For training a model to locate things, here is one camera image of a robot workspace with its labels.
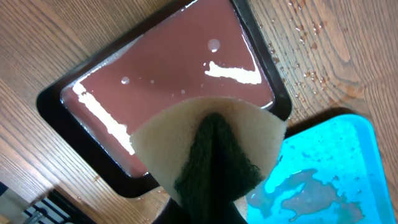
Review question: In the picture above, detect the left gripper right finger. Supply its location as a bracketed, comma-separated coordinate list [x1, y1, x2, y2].
[226, 203, 247, 224]

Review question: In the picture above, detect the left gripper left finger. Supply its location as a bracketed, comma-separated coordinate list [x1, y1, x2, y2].
[152, 199, 190, 224]

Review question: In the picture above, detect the green scrubbing sponge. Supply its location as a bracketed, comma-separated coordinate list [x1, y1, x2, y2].
[130, 97, 287, 223]

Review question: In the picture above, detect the blue plastic tray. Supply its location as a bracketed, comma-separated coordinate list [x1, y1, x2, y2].
[246, 114, 396, 224]

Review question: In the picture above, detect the black tray with red water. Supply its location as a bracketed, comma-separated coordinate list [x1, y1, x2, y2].
[36, 0, 292, 198]

